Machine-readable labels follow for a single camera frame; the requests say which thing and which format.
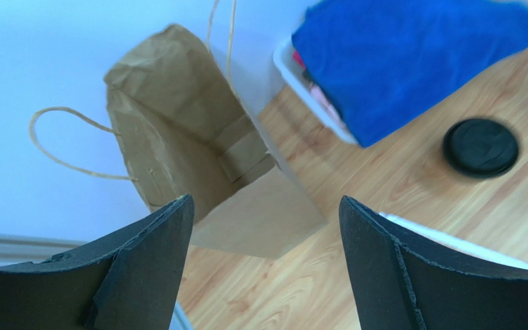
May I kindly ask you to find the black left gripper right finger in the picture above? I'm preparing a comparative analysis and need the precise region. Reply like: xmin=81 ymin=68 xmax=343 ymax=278
xmin=339 ymin=196 xmax=528 ymax=329

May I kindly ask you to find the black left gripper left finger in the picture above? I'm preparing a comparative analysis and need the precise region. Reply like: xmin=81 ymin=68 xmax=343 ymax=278
xmin=0 ymin=195 xmax=195 ymax=329

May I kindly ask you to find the black plastic cup lid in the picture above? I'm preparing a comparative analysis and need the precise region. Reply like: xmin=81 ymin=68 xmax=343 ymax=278
xmin=442 ymin=118 xmax=520 ymax=179

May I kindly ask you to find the brown paper bag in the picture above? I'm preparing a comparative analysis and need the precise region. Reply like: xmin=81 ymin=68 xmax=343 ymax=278
xmin=104 ymin=23 xmax=327 ymax=259

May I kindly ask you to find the white wrapped straw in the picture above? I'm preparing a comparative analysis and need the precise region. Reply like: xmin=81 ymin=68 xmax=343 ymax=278
xmin=379 ymin=212 xmax=528 ymax=270

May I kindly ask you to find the blue folded cloth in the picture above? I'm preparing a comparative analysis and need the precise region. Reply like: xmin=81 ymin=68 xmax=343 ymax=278
xmin=291 ymin=1 xmax=528 ymax=147

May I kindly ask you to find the white plastic basket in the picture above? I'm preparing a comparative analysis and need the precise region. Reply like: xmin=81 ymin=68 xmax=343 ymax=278
xmin=272 ymin=36 xmax=357 ymax=144

